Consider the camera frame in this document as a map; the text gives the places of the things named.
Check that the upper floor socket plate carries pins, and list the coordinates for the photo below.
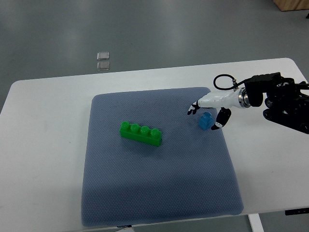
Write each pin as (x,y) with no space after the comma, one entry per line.
(103,55)

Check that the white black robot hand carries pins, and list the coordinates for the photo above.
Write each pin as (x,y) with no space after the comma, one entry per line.
(217,99)

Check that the small blue block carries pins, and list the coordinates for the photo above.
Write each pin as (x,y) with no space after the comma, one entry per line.
(206,121)

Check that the black table control panel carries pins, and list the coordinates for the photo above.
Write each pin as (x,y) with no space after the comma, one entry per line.
(296,211)

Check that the wooden furniture corner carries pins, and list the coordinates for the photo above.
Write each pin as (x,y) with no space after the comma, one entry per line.
(292,5)

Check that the blue-grey foam mat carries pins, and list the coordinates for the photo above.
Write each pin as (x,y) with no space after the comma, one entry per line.
(126,182)

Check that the white table leg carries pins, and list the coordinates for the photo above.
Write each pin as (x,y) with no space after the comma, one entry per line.
(255,223)

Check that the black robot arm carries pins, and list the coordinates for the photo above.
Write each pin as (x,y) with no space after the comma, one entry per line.
(286,104)

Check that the long green block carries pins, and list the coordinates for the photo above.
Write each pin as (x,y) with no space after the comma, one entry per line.
(142,134)

